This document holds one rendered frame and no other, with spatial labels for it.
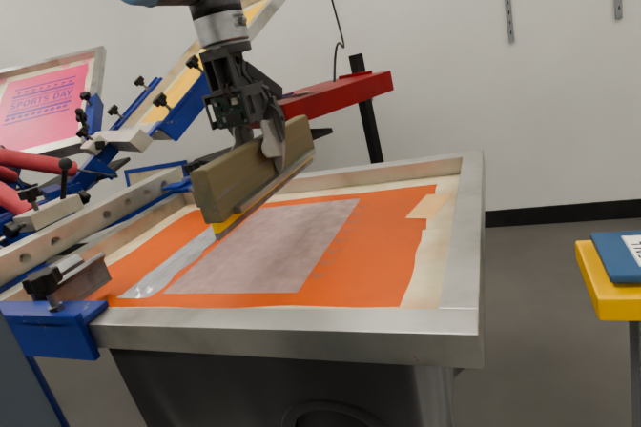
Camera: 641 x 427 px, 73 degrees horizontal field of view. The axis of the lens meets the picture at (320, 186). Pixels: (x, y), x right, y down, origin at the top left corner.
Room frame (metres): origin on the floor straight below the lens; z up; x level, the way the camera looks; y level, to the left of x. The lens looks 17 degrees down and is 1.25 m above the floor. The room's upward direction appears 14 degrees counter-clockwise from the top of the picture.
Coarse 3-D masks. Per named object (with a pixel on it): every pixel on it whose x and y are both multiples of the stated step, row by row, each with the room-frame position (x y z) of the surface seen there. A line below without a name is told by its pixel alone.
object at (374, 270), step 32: (128, 256) 0.83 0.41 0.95; (160, 256) 0.78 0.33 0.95; (224, 256) 0.71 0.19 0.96; (256, 256) 0.67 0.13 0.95; (288, 256) 0.64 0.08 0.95; (320, 256) 0.61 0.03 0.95; (352, 256) 0.59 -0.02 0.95; (384, 256) 0.56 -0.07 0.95; (128, 288) 0.67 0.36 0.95; (192, 288) 0.61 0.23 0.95; (224, 288) 0.59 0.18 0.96; (256, 288) 0.56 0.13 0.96; (288, 288) 0.54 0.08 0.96; (320, 288) 0.52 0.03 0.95; (352, 288) 0.50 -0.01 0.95; (384, 288) 0.48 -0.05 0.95
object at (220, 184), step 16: (288, 128) 0.78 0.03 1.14; (304, 128) 0.85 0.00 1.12; (256, 144) 0.67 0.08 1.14; (288, 144) 0.77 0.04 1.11; (304, 144) 0.83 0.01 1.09; (224, 160) 0.59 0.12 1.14; (240, 160) 0.62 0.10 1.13; (256, 160) 0.66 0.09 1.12; (272, 160) 0.70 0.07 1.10; (288, 160) 0.75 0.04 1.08; (192, 176) 0.56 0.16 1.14; (208, 176) 0.55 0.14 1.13; (224, 176) 0.58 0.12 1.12; (240, 176) 0.61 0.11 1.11; (256, 176) 0.64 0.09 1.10; (272, 176) 0.69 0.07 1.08; (208, 192) 0.55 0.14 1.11; (224, 192) 0.57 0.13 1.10; (240, 192) 0.60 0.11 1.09; (208, 208) 0.55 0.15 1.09; (224, 208) 0.56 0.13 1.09
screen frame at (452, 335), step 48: (288, 192) 0.99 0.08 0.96; (480, 192) 0.63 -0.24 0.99; (96, 240) 0.88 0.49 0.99; (480, 240) 0.48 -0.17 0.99; (480, 288) 0.38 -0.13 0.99; (96, 336) 0.51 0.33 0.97; (144, 336) 0.47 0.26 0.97; (192, 336) 0.44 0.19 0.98; (240, 336) 0.42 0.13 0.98; (288, 336) 0.39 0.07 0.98; (336, 336) 0.37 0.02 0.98; (384, 336) 0.35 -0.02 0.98; (432, 336) 0.33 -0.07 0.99; (480, 336) 0.32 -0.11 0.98
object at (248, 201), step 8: (304, 152) 0.82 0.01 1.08; (312, 152) 0.82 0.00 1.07; (296, 160) 0.77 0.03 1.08; (304, 160) 0.78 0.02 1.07; (288, 168) 0.72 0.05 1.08; (296, 168) 0.74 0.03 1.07; (280, 176) 0.69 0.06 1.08; (264, 184) 0.65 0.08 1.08; (272, 184) 0.66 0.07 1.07; (256, 192) 0.62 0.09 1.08; (264, 192) 0.63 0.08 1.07; (248, 200) 0.59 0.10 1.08; (256, 200) 0.60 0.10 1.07; (240, 208) 0.57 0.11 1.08
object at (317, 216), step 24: (384, 192) 0.83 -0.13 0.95; (408, 192) 0.80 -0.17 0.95; (432, 192) 0.77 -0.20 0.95; (192, 216) 1.00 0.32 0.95; (264, 216) 0.87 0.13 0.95; (288, 216) 0.83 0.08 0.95; (312, 216) 0.80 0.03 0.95; (336, 216) 0.76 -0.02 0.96; (384, 216) 0.71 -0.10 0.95; (168, 240) 0.87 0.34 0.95; (216, 240) 0.80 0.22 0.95; (240, 240) 0.76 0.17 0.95
